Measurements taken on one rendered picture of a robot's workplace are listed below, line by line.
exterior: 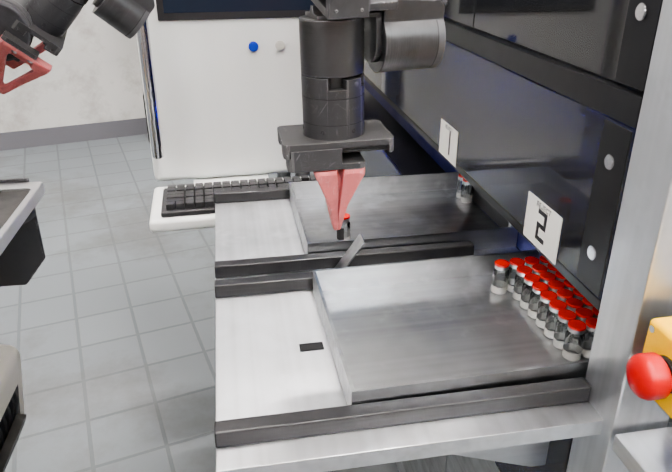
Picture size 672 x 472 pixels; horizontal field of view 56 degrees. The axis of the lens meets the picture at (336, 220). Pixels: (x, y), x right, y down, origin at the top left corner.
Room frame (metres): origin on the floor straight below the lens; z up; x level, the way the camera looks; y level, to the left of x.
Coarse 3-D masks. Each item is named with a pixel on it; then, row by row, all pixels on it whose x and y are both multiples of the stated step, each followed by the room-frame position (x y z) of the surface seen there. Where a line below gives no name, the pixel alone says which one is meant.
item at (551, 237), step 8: (528, 200) 0.73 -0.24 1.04; (536, 200) 0.71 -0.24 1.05; (528, 208) 0.72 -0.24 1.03; (536, 208) 0.71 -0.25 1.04; (544, 208) 0.69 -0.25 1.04; (528, 216) 0.72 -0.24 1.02; (536, 216) 0.70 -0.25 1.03; (552, 216) 0.67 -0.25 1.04; (560, 216) 0.65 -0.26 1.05; (528, 224) 0.72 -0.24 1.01; (536, 224) 0.70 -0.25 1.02; (552, 224) 0.66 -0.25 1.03; (560, 224) 0.65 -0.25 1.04; (528, 232) 0.72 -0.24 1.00; (552, 232) 0.66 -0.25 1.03; (560, 232) 0.65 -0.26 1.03; (536, 240) 0.69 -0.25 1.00; (544, 240) 0.68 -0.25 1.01; (552, 240) 0.66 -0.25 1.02; (544, 248) 0.67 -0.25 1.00; (552, 248) 0.66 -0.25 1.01; (552, 256) 0.65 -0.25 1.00
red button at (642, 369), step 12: (636, 360) 0.44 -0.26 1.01; (648, 360) 0.43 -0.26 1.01; (660, 360) 0.43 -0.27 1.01; (636, 372) 0.44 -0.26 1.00; (648, 372) 0.43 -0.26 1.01; (660, 372) 0.42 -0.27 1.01; (636, 384) 0.43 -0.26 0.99; (648, 384) 0.42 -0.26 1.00; (660, 384) 0.42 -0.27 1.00; (648, 396) 0.42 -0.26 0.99; (660, 396) 0.42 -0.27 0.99
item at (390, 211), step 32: (320, 192) 1.11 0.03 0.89; (384, 192) 1.13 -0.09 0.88; (416, 192) 1.14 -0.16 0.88; (448, 192) 1.14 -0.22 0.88; (320, 224) 0.99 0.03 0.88; (352, 224) 0.99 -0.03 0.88; (384, 224) 0.99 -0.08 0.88; (416, 224) 0.99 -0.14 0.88; (448, 224) 0.99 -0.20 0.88; (480, 224) 0.99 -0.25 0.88
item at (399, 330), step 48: (336, 288) 0.77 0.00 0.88; (384, 288) 0.77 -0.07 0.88; (432, 288) 0.77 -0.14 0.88; (480, 288) 0.77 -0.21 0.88; (336, 336) 0.61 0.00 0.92; (384, 336) 0.66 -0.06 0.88; (432, 336) 0.66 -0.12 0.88; (480, 336) 0.66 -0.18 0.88; (528, 336) 0.66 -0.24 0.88; (384, 384) 0.57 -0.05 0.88; (432, 384) 0.53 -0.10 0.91; (480, 384) 0.54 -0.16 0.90
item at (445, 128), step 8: (440, 128) 1.06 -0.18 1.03; (448, 128) 1.03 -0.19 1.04; (440, 136) 1.06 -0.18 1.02; (448, 136) 1.02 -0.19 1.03; (456, 136) 0.99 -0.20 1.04; (440, 144) 1.06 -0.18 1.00; (448, 144) 1.02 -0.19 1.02; (456, 144) 0.98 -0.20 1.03; (440, 152) 1.06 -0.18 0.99; (456, 152) 0.98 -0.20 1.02; (448, 160) 1.01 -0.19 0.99
